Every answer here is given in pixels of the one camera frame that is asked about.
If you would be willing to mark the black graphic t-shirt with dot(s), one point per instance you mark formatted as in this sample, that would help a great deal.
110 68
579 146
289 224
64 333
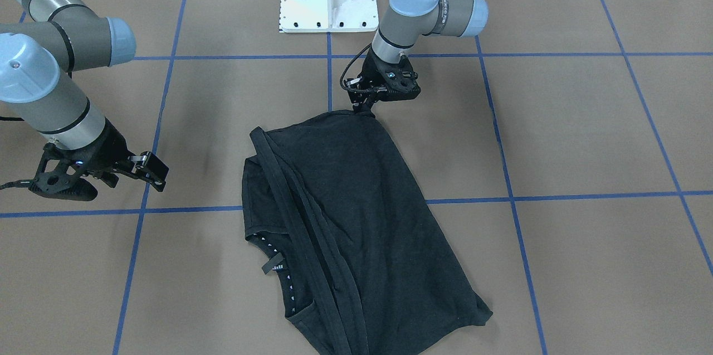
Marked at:
363 265

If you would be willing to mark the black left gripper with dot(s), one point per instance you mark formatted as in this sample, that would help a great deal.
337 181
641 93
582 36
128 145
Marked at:
374 68

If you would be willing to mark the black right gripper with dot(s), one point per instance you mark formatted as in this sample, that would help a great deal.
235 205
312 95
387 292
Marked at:
107 150

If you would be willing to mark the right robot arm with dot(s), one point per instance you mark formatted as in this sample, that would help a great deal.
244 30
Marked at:
38 59

